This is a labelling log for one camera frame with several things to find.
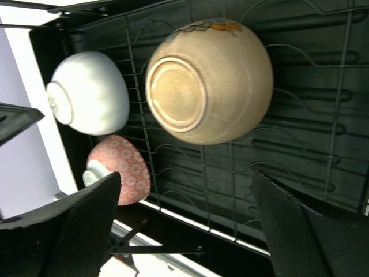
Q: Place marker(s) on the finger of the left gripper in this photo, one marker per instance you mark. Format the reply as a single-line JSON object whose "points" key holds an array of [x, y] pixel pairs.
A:
{"points": [[16, 119]]}

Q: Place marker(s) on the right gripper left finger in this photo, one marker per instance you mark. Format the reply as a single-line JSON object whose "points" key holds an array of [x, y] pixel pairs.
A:
{"points": [[68, 237]]}

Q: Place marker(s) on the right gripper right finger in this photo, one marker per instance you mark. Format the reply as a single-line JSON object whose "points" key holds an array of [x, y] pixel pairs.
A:
{"points": [[307, 236]]}

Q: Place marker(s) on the white bowl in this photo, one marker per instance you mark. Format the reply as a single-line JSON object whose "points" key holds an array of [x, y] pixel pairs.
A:
{"points": [[88, 93]]}

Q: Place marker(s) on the red patterned bowl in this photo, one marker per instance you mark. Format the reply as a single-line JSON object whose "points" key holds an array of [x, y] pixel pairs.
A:
{"points": [[116, 154]]}

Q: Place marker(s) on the beige round bowl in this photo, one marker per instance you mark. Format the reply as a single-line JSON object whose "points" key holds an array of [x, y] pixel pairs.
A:
{"points": [[209, 82]]}

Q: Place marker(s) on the black dish rack tray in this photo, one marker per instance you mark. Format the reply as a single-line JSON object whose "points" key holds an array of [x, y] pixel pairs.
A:
{"points": [[313, 138]]}

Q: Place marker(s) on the black wire plate rack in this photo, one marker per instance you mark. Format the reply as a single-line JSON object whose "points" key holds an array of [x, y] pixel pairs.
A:
{"points": [[20, 17]]}

